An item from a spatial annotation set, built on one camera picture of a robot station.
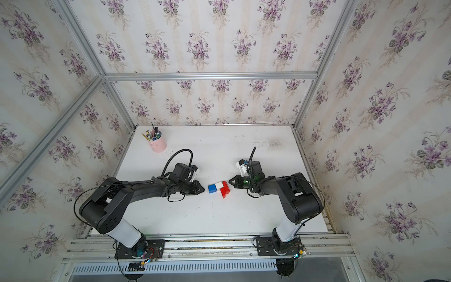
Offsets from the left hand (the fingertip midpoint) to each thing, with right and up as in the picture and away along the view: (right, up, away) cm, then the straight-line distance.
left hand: (205, 191), depth 89 cm
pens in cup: (-33, +30, +15) cm, 47 cm away
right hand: (+14, +4, +3) cm, 15 cm away
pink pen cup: (-29, +23, +12) cm, 39 cm away
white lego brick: (+7, +3, 0) cm, 8 cm away
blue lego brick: (+4, +1, +1) cm, 4 cm away
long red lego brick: (+10, 0, 0) cm, 10 cm away
